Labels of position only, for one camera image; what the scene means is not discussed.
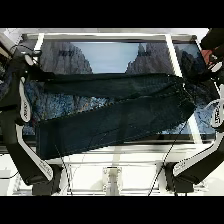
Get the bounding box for black pants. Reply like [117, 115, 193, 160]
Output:
[34, 72, 202, 161]

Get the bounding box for silver frame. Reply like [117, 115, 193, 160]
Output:
[0, 31, 224, 197]

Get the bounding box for black cable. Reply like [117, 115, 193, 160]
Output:
[53, 142, 74, 197]
[147, 120, 190, 197]

